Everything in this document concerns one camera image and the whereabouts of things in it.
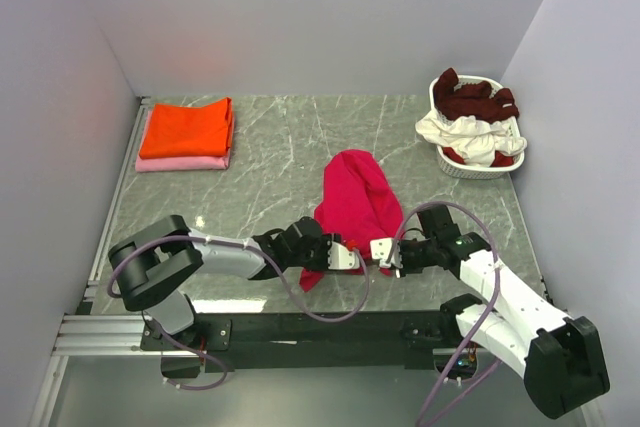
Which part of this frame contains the crimson pink t shirt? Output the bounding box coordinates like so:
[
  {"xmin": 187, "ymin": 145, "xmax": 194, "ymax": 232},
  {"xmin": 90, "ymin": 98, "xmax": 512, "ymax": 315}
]
[{"xmin": 313, "ymin": 149, "xmax": 403, "ymax": 261}]

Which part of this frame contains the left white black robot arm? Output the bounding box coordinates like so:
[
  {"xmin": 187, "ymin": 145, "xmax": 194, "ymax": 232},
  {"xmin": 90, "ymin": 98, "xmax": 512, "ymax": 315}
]
[{"xmin": 107, "ymin": 215, "xmax": 342, "ymax": 349}]

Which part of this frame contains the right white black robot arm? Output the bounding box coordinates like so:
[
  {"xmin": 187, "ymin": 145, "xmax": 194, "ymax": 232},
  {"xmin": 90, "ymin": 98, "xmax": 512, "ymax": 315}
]
[{"xmin": 370, "ymin": 202, "xmax": 611, "ymax": 419}]

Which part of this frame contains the white plastic laundry basket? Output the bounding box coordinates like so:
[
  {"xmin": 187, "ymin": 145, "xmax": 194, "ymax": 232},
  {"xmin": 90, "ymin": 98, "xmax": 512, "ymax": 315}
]
[{"xmin": 426, "ymin": 74, "xmax": 525, "ymax": 180}]

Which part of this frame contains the red garment in basket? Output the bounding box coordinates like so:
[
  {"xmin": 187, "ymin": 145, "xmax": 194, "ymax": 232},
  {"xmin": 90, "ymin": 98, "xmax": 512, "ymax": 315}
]
[{"xmin": 443, "ymin": 147, "xmax": 514, "ymax": 168}]

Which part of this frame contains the white crumpled garment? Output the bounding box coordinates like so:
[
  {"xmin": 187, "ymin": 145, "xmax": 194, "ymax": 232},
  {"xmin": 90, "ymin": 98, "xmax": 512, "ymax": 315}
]
[{"xmin": 415, "ymin": 110, "xmax": 528, "ymax": 168}]

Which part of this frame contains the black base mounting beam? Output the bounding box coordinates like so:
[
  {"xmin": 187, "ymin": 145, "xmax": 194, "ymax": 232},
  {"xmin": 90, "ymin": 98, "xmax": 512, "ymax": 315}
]
[{"xmin": 139, "ymin": 311, "xmax": 481, "ymax": 379}]

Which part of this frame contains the folded light pink t shirt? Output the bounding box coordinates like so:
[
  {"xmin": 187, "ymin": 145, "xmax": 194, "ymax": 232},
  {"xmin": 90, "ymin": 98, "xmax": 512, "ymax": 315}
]
[{"xmin": 135, "ymin": 108, "xmax": 235, "ymax": 173}]

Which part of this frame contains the dark maroon garment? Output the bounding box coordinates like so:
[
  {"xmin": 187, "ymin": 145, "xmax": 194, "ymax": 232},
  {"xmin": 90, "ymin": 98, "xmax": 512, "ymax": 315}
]
[{"xmin": 433, "ymin": 68, "xmax": 520, "ymax": 123}]

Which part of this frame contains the folded orange t shirt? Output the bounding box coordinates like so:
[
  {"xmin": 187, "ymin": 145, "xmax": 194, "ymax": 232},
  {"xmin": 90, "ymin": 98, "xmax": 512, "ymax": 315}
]
[{"xmin": 139, "ymin": 97, "xmax": 234, "ymax": 160}]

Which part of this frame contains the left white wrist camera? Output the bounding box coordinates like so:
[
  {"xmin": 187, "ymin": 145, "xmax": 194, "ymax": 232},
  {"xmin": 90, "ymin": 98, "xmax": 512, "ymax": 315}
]
[{"xmin": 328, "ymin": 242, "xmax": 361, "ymax": 272}]

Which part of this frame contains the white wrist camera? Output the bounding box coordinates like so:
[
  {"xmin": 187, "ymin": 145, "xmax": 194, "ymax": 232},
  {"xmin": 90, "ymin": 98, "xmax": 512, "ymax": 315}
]
[
  {"xmin": 328, "ymin": 242, "xmax": 361, "ymax": 272},
  {"xmin": 370, "ymin": 237, "xmax": 403, "ymax": 277}
]

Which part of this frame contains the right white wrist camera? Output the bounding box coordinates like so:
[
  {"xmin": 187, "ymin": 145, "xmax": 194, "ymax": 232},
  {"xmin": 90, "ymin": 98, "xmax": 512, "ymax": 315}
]
[{"xmin": 370, "ymin": 237, "xmax": 403, "ymax": 277}]

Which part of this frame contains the aluminium frame rail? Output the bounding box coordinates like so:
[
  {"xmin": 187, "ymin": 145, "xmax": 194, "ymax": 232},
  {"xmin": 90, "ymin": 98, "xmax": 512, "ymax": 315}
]
[{"xmin": 27, "ymin": 95, "xmax": 201, "ymax": 427}]

